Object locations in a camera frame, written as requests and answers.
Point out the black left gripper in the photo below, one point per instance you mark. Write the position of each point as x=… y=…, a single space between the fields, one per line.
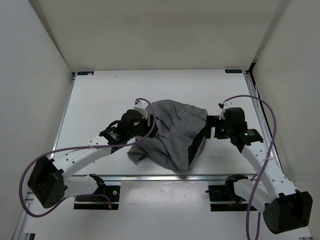
x=147 y=130

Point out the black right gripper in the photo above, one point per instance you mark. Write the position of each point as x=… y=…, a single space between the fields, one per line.
x=212 y=121

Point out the grey pleated skirt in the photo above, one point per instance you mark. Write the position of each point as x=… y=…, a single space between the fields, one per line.
x=180 y=137

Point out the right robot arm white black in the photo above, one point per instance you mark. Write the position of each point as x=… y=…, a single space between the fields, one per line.
x=283 y=207

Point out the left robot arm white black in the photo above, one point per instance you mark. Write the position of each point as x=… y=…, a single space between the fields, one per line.
x=53 y=180

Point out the right blue corner label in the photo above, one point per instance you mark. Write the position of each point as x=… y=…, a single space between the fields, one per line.
x=233 y=71

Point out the blue corner label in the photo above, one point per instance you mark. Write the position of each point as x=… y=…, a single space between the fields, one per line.
x=233 y=71
x=85 y=73

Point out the left blue corner label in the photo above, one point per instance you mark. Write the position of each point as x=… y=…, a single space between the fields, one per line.
x=85 y=73

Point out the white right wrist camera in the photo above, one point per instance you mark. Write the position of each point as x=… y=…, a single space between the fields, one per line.
x=224 y=106

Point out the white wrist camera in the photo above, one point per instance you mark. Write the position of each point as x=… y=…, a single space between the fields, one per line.
x=224 y=106
x=141 y=107

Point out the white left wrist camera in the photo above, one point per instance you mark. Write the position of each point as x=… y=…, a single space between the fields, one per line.
x=141 y=107

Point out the aluminium table frame rail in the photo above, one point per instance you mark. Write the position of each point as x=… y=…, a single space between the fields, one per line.
x=261 y=110

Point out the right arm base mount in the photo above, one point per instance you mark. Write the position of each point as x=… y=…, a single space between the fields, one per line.
x=223 y=198

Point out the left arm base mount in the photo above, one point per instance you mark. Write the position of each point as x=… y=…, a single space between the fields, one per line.
x=106 y=196

